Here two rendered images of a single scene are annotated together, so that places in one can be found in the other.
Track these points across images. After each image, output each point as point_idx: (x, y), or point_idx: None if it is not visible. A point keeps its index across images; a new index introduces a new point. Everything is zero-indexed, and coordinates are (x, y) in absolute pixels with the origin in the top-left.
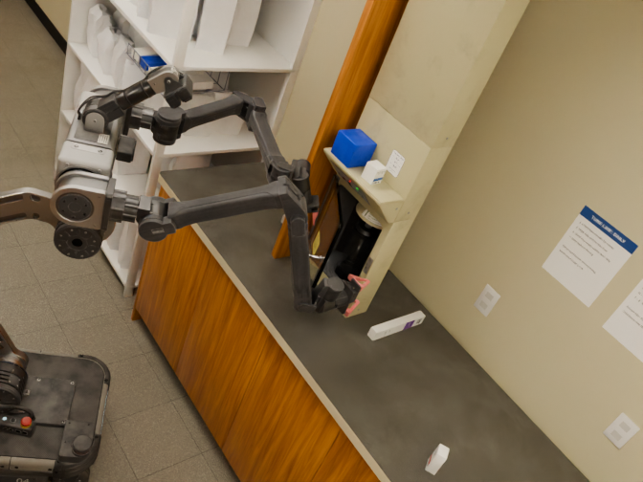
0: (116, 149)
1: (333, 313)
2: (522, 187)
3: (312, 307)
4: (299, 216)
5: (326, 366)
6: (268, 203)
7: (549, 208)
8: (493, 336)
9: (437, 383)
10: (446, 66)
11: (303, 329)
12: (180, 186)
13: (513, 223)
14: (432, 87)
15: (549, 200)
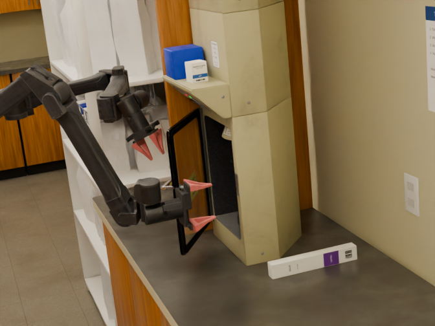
0: None
1: (232, 264)
2: (384, 33)
3: (131, 215)
4: (47, 93)
5: (194, 303)
6: (18, 90)
7: (406, 36)
8: (433, 237)
9: (349, 303)
10: None
11: (184, 279)
12: None
13: (393, 80)
14: None
15: (403, 28)
